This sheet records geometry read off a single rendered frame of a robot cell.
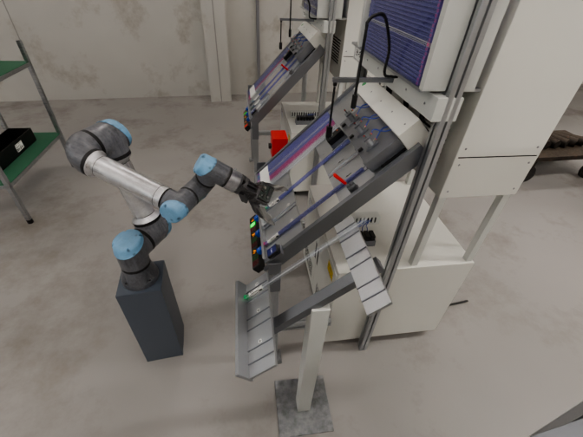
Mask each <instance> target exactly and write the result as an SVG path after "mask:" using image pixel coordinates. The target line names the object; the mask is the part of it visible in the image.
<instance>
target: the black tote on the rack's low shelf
mask: <svg viewBox="0 0 583 437"><path fill-rule="evenodd" d="M35 141H36V137H35V135H34V134H33V132H32V130H31V128H30V127H26V128H8V129H6V130H5V131H4V132H2V133H1V134H0V167H1V168H2V169H3V170H4V169H5V168H6V167H7V166H8V165H10V164H11V163H12V162H13V161H14V160H15V159H16V158H17V157H18V156H19V155H21V154H22V153H23V152H24V151H25V150H26V149H27V148H28V147H29V146H31V145H32V144H33V143H34V142H35Z"/></svg>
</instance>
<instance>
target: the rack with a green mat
mask: <svg viewBox="0 0 583 437"><path fill-rule="evenodd" d="M16 44H17V46H18V48H19V49H20V51H21V54H22V56H23V59H24V61H0V82H1V81H3V80H5V79H7V78H9V77H10V76H12V75H14V74H16V73H18V72H20V71H22V70H24V69H26V68H28V70H29V72H30V74H31V76H32V79H33V81H34V83H35V84H36V88H37V90H38V92H39V95H40V96H41V98H42V100H43V104H44V106H45V107H46V109H47V112H48V114H49V117H50V119H51V121H52V123H53V125H54V127H55V130H56V132H53V133H33V134H34V135H35V137H36V141H35V142H34V143H33V144H32V145H31V146H29V147H28V148H27V149H26V150H25V151H24V152H23V153H22V154H21V155H19V156H18V157H17V158H16V159H15V160H14V161H13V162H12V163H11V164H10V165H8V166H7V167H6V168H5V169H4V170H3V169H2V168H1V167H0V189H6V190H7V191H8V193H9V194H10V196H11V197H12V199H13V200H14V202H15V203H16V206H17V207H18V209H19V210H20V212H21V214H22V215H23V216H24V218H25V219H26V221H27V223H28V224H32V223H34V220H33V218H32V217H31V216H30V215H29V212H28V211H27V209H26V207H25V206H24V204H23V202H22V201H21V200H20V198H19V196H18V195H17V193H16V191H15V189H14V188H13V185H15V184H16V183H17V181H18V180H20V179H21V178H22V176H24V174H26V173H27V172H28V171H29V170H30V168H31V167H33V166H34V165H35V164H36V163H37V161H39V160H40V159H41V158H42V156H43V155H44V154H45V153H46V152H47V151H48V150H49V149H50V148H51V147H52V146H53V145H54V144H55V143H56V142H57V141H58V140H59V139H60V141H61V143H62V146H63V148H64V150H65V144H66V140H65V139H64V137H63V134H62V131H61V129H60V127H59V125H58V123H57V120H56V118H55V115H54V113H53V111H52V109H51V106H50V105H49V101H48V99H47V97H46V95H45V93H44V91H43V87H42V85H41V83H40V82H39V79H38V77H37V75H36V71H35V70H34V68H33V65H32V63H31V61H30V58H29V56H28V54H27V51H26V49H25V47H24V45H23V42H22V40H16ZM0 124H1V126H2V128H3V130H4V131H5V130H6V129H8V126H7V124H6V123H5V121H4V119H3V117H2V115H1V114H0Z"/></svg>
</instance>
